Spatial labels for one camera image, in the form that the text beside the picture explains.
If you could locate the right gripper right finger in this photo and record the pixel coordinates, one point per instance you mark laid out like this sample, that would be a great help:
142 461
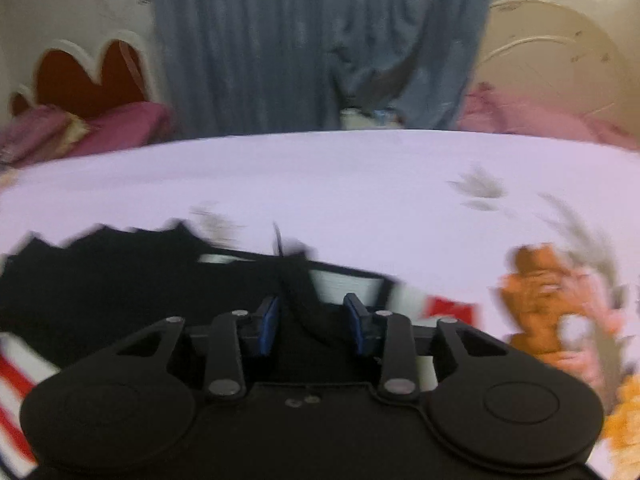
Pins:
387 338

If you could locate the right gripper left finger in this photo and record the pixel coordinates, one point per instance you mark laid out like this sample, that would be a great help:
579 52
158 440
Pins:
234 341

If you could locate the striped knit children's sweater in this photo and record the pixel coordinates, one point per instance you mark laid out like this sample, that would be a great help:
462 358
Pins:
123 317

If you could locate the pink floral bed sheet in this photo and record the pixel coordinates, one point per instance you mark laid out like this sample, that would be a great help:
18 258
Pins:
440 211

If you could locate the pink bedding on far bed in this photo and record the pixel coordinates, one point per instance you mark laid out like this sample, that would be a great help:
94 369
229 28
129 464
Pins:
489 110

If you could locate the magenta pillow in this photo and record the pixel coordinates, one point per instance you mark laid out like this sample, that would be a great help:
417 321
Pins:
130 126

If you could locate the cream arched headboard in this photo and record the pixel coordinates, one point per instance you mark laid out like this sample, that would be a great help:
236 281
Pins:
556 56

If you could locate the blue-grey curtain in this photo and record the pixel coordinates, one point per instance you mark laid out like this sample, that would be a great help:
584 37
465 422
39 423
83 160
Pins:
270 66

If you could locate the red heart-shaped headboard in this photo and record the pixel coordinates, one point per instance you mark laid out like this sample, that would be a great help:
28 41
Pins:
88 85

